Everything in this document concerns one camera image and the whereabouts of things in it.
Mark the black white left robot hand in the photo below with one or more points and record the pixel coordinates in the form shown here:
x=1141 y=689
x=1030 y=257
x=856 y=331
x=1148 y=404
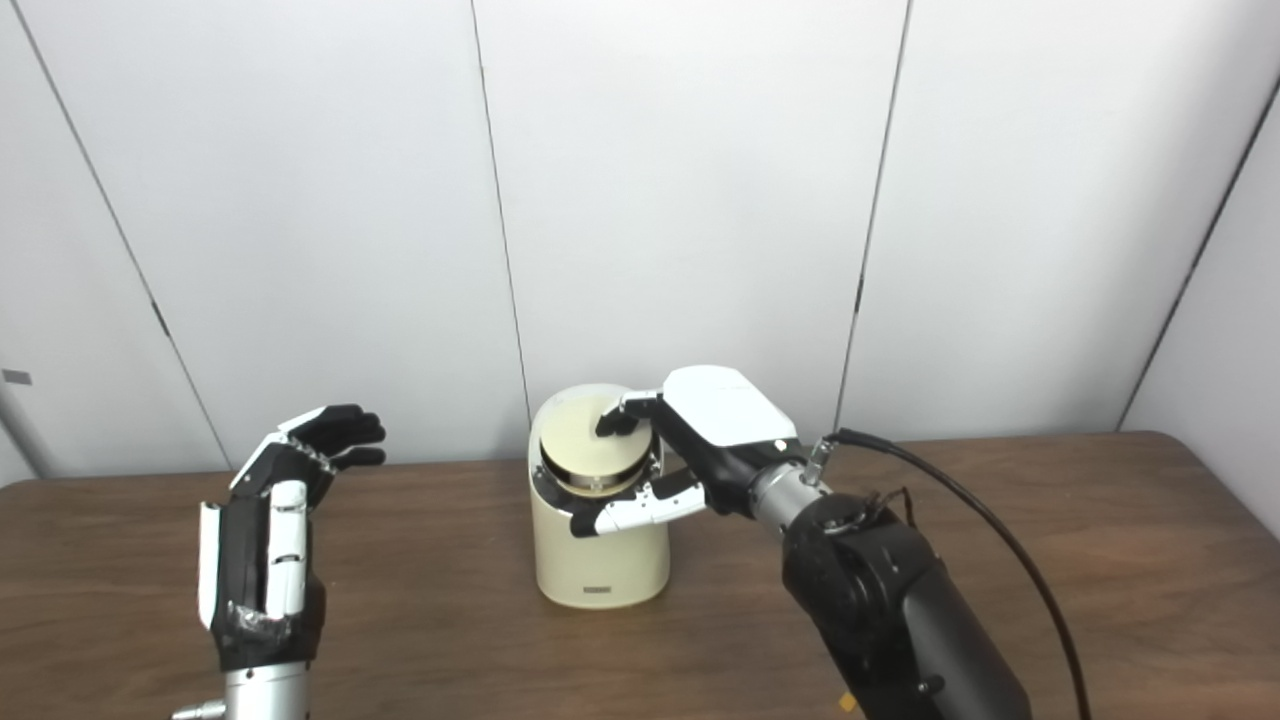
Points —
x=240 y=570

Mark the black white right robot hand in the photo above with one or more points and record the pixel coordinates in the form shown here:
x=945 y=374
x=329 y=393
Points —
x=720 y=410

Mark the cream round bin lid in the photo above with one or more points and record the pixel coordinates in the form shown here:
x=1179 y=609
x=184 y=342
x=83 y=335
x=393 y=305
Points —
x=590 y=455

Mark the cream-colored round bin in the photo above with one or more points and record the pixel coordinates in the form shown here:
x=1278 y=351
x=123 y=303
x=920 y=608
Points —
x=600 y=565

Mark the black wall panel hinge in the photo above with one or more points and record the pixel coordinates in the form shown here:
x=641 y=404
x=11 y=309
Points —
x=161 y=320
x=858 y=296

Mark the small gray wall tag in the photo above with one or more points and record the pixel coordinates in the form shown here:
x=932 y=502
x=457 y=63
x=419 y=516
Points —
x=17 y=377

